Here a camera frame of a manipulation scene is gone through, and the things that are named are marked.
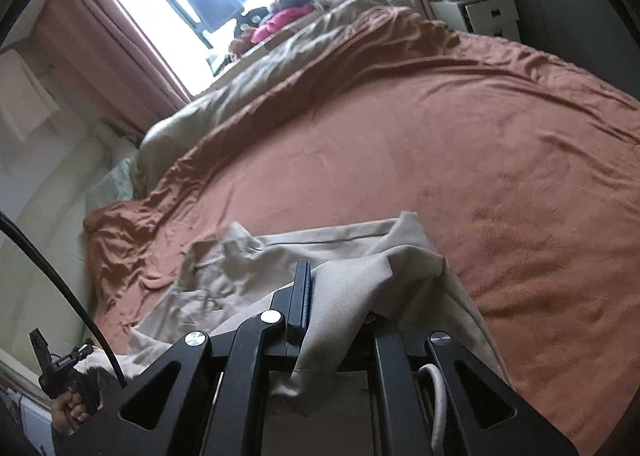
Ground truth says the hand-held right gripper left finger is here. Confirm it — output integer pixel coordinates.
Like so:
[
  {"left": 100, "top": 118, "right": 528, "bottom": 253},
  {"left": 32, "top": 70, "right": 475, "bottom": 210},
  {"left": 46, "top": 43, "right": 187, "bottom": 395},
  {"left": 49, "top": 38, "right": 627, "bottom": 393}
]
[{"left": 82, "top": 260, "right": 314, "bottom": 456}]

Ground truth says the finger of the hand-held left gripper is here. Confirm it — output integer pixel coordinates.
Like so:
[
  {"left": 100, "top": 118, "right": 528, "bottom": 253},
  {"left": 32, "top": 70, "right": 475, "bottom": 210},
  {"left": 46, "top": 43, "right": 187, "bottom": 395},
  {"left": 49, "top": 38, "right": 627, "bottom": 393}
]
[{"left": 29, "top": 329, "right": 51, "bottom": 367}]

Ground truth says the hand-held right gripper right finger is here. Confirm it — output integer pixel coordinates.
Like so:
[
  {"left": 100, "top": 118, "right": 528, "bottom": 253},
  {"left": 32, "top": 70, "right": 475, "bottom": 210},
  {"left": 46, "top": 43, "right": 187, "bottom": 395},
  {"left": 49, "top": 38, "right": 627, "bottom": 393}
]
[{"left": 366, "top": 315, "right": 577, "bottom": 456}]

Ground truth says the beige zip jacket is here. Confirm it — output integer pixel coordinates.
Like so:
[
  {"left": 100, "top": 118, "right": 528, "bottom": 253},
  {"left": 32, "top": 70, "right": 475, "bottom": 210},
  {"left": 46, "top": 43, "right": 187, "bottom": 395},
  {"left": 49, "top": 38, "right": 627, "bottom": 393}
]
[{"left": 85, "top": 210, "right": 516, "bottom": 412}]

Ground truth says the person's left hand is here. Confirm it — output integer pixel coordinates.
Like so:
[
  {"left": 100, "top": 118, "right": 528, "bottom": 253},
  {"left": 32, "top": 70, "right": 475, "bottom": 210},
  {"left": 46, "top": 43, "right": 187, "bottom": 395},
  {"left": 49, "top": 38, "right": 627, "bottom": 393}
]
[{"left": 50, "top": 383, "right": 103, "bottom": 437}]

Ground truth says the cream padded headboard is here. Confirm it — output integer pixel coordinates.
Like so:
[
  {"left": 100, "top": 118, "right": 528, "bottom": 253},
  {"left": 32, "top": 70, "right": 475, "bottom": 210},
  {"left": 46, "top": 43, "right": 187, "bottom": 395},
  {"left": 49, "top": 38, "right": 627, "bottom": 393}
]
[{"left": 0, "top": 133, "right": 136, "bottom": 362}]

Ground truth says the pale green pillow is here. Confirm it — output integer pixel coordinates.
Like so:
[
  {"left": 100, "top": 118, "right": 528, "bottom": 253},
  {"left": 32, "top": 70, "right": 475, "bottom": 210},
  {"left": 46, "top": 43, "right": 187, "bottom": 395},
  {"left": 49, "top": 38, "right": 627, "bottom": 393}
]
[{"left": 82, "top": 156, "right": 138, "bottom": 217}]

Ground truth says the brown blanket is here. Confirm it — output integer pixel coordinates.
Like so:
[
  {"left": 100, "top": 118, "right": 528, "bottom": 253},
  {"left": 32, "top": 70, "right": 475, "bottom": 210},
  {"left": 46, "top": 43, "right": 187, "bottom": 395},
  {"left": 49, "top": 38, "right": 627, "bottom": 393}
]
[{"left": 82, "top": 6, "right": 640, "bottom": 452}]

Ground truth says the beige duvet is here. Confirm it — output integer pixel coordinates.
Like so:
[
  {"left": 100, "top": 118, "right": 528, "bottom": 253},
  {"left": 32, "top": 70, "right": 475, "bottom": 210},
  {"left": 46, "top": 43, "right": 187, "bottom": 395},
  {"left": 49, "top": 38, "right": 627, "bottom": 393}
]
[{"left": 136, "top": 0, "right": 401, "bottom": 197}]

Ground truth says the white hanging cloth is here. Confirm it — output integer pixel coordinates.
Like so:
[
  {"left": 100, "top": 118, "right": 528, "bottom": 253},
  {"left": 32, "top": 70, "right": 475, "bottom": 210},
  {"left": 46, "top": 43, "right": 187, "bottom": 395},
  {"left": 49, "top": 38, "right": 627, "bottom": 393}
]
[{"left": 0, "top": 49, "right": 62, "bottom": 143}]

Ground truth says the stuffed toy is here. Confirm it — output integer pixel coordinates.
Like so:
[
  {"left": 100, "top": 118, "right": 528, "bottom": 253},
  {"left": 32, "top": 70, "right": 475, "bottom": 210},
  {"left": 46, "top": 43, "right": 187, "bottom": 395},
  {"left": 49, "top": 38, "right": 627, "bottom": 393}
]
[{"left": 227, "top": 11, "right": 268, "bottom": 57}]

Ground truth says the pink cloth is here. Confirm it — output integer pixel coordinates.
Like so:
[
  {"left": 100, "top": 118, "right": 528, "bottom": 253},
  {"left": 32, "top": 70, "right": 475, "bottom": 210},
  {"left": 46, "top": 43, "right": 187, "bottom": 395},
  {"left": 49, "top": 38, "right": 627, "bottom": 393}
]
[{"left": 250, "top": 5, "right": 312, "bottom": 44}]

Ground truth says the white nightstand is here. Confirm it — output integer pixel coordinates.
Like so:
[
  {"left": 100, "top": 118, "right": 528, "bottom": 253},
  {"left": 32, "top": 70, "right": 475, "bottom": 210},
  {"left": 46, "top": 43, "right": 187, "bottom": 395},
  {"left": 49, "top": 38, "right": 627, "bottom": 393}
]
[{"left": 431, "top": 0, "right": 522, "bottom": 43}]

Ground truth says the black cable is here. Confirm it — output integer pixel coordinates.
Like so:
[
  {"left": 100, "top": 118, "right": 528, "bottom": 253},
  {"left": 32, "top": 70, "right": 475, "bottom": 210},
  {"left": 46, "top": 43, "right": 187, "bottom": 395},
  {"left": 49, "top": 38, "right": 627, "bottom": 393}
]
[{"left": 0, "top": 212, "right": 128, "bottom": 389}]

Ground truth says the white cable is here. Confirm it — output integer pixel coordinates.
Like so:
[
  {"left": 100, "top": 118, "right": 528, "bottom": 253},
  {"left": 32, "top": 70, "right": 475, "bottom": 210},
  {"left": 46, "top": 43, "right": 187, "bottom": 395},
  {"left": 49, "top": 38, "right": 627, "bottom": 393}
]
[{"left": 416, "top": 363, "right": 453, "bottom": 456}]

